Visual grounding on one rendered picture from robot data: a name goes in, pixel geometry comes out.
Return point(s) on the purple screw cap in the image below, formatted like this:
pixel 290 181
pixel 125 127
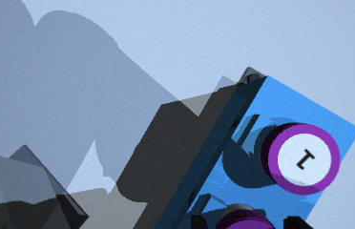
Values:
pixel 301 158
pixel 244 219

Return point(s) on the light grey button panel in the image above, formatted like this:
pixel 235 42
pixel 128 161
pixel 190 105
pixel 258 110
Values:
pixel 29 196

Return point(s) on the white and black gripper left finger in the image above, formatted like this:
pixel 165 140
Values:
pixel 197 222

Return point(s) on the blue tube rack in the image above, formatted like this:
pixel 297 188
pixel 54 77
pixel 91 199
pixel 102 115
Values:
pixel 235 173

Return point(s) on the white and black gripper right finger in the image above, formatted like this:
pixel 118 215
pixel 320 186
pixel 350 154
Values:
pixel 295 222

